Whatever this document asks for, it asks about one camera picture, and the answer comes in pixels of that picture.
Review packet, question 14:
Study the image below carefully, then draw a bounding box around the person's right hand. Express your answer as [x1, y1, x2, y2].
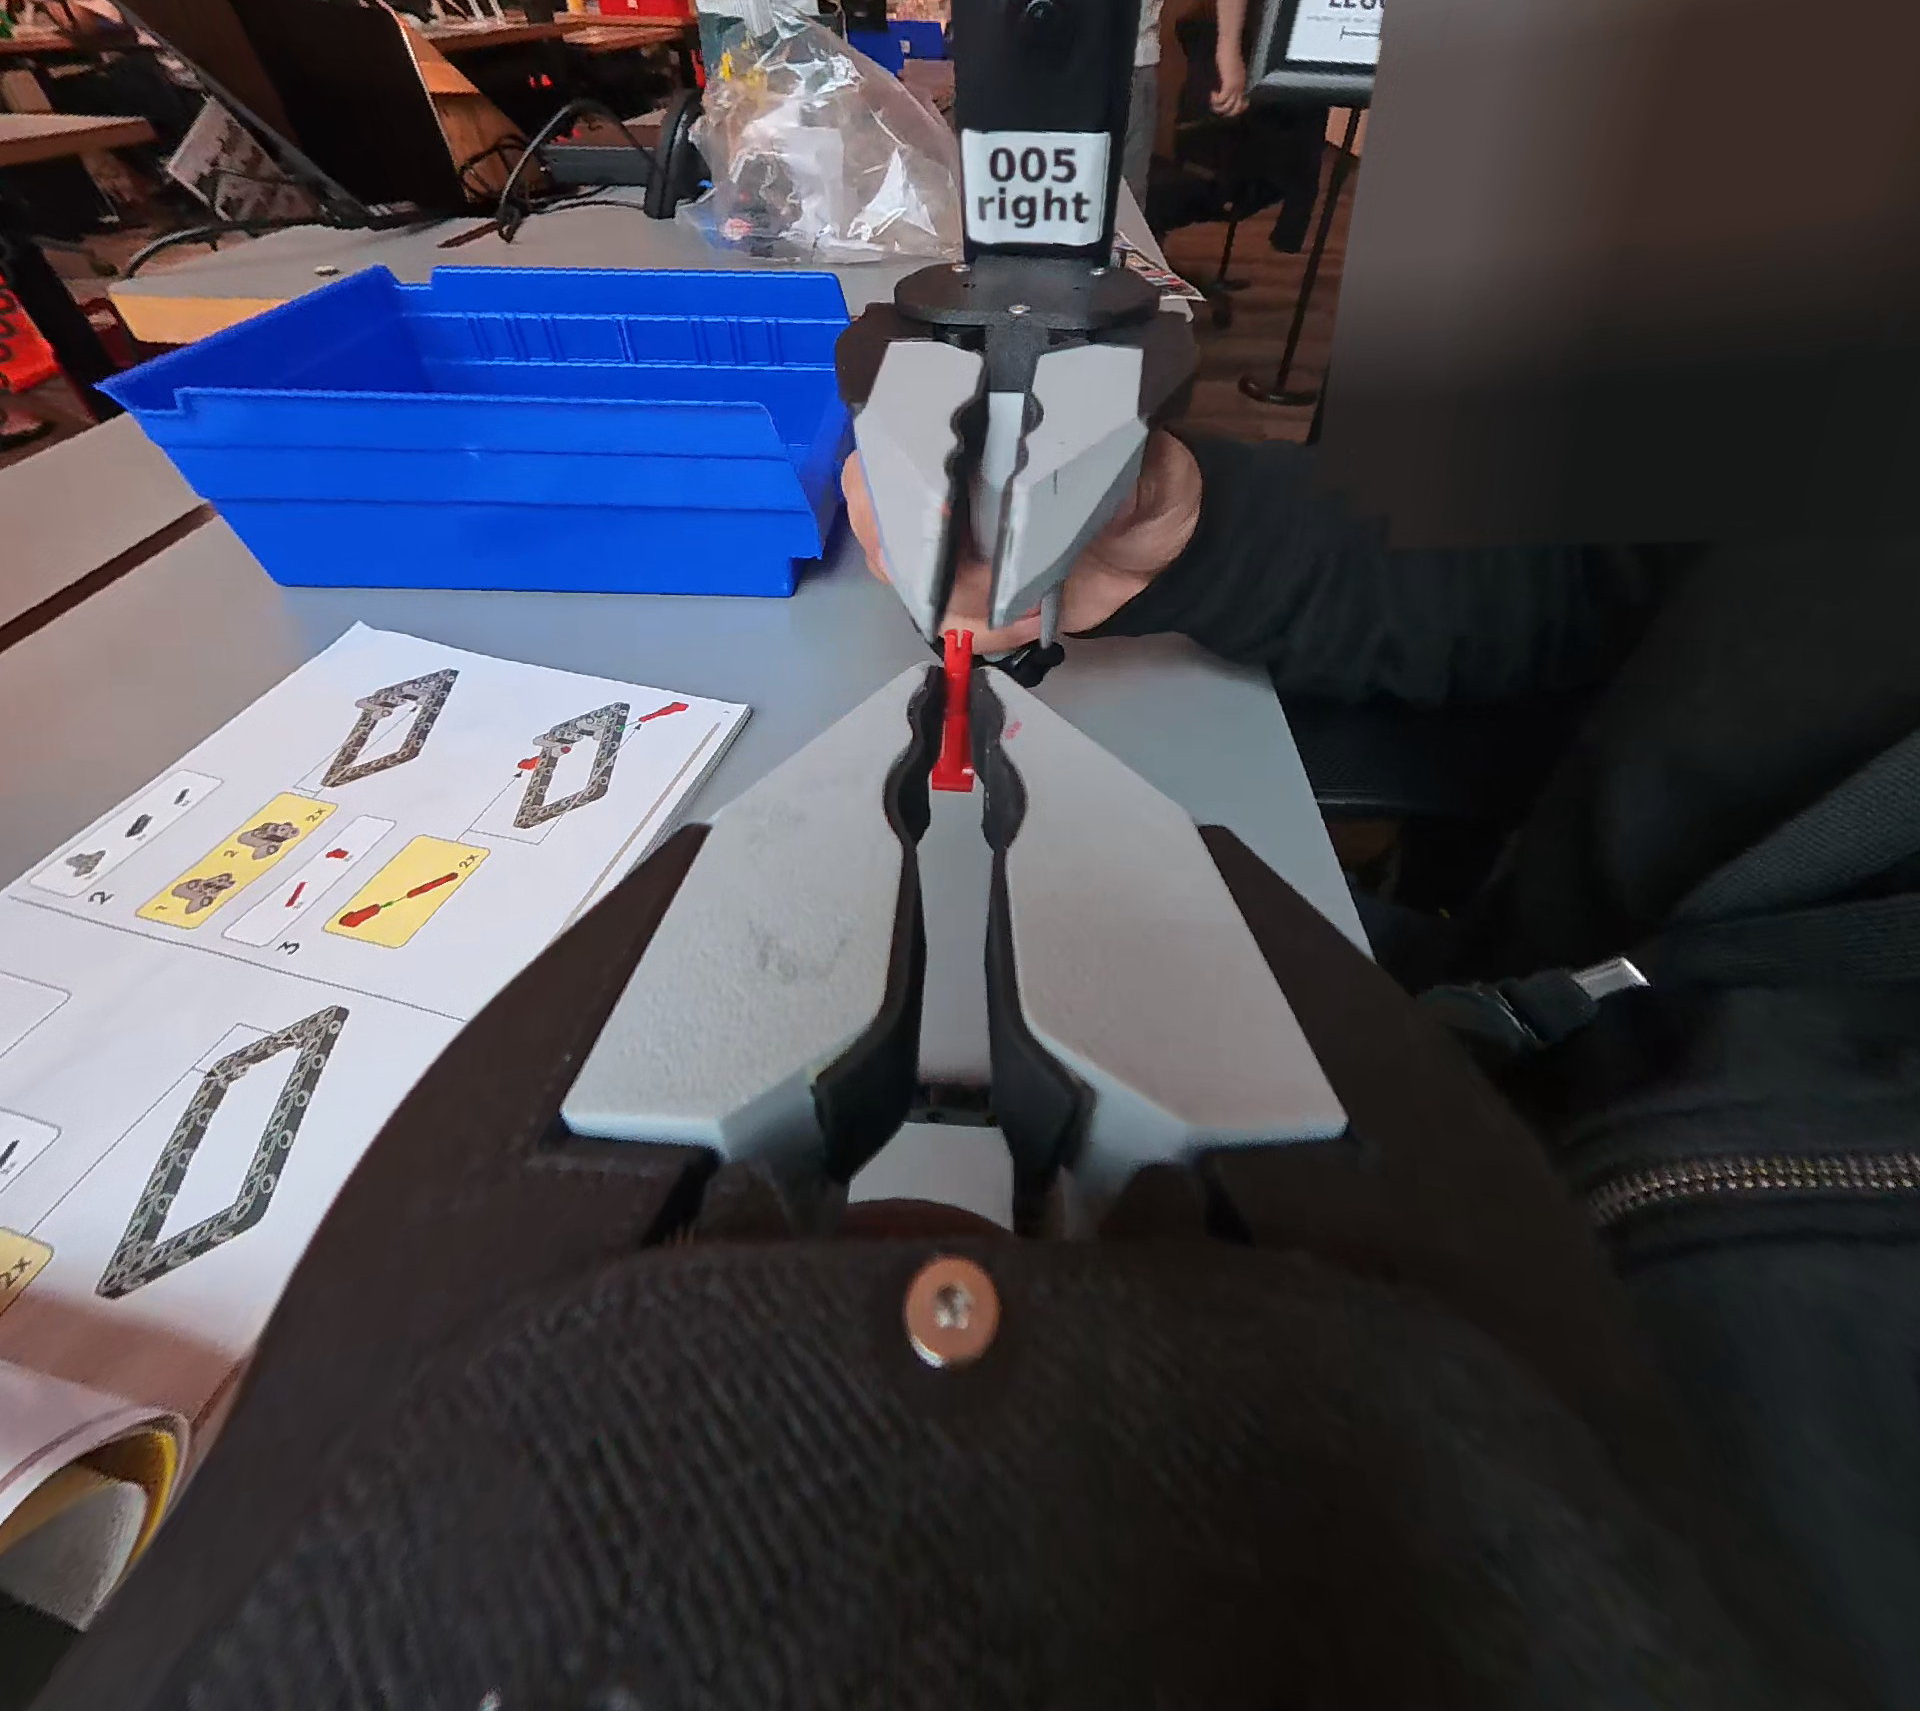
[841, 430, 1208, 638]

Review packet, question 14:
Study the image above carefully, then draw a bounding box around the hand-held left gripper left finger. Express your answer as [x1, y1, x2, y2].
[557, 663, 936, 1185]

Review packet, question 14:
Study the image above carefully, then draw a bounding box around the lego instruction booklet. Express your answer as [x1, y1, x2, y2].
[0, 621, 752, 1629]

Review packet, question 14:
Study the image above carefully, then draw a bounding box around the thin red lego pin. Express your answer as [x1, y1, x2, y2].
[928, 625, 980, 796]

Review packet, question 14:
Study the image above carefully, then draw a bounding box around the person's black jacket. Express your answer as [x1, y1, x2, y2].
[1273, 541, 1920, 1711]

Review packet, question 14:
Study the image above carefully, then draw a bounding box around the blue plastic bin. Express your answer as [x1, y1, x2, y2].
[94, 265, 858, 604]

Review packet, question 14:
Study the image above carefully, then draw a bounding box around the person's right forearm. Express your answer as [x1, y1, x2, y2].
[1102, 438, 1683, 708]

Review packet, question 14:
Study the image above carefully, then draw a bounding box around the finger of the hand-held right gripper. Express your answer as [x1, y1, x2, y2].
[975, 344, 1159, 637]
[851, 337, 994, 663]

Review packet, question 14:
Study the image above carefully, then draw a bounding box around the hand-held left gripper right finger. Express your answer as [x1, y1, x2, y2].
[970, 667, 1352, 1237]

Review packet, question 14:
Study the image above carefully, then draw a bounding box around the framed sign on stand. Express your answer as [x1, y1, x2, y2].
[1237, 0, 1429, 410]

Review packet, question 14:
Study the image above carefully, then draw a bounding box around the clear plastic bag of parts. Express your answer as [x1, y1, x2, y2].
[675, 0, 970, 265]

